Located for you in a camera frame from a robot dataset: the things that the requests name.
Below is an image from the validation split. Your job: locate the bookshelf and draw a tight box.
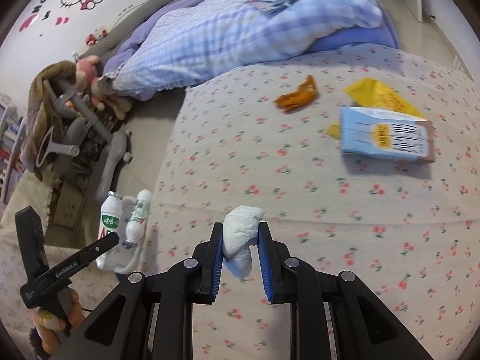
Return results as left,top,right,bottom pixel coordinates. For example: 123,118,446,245
0,95,27,203

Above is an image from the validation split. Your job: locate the brown blanket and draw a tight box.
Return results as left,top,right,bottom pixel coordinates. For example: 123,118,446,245
20,60,81,177

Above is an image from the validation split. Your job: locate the white bottle green label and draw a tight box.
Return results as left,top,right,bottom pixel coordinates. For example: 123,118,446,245
100,191,124,244

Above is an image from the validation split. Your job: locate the light blue drink carton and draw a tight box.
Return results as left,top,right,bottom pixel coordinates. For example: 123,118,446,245
339,106,436,164

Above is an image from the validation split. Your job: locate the orange snack wrapper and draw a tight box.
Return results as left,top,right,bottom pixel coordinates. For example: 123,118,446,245
274,75,319,114

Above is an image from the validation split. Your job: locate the blue checked duvet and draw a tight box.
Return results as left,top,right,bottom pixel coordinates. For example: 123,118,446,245
99,0,387,100

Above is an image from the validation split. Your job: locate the grey headboard cushion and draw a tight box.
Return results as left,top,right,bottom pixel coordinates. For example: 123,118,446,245
80,0,199,59

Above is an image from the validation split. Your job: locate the small red white plush toy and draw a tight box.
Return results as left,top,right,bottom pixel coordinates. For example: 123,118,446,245
85,26,109,46

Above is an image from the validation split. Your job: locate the yellow snack bag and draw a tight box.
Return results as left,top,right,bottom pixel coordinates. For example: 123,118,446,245
328,78,426,139

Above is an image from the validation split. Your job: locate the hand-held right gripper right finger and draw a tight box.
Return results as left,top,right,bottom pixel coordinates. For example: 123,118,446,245
258,222,436,360

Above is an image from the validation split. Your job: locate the cream lace cloth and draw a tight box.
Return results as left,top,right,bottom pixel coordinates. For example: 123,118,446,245
0,172,57,248

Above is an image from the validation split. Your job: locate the grey chair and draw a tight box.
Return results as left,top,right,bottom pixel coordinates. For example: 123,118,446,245
37,79,132,203

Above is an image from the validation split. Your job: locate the orange brown plush toy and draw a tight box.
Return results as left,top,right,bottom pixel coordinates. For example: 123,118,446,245
30,289,85,357

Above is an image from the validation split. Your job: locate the white tissue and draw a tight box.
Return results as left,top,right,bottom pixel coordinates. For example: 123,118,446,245
222,205,265,280

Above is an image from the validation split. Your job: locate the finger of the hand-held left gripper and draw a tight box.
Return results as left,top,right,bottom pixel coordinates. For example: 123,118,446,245
89,233,121,260
15,206,49,282

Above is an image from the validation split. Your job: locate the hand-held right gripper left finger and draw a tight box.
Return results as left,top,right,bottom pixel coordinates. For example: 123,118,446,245
49,222,224,360

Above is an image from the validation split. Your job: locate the bed with purple sheet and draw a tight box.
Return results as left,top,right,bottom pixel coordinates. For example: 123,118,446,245
307,7,400,55

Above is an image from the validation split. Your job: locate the pink plush toy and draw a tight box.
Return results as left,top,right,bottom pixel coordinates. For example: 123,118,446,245
73,55,132,119

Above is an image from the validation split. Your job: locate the white plastic bottle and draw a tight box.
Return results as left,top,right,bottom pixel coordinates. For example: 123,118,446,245
125,189,152,244

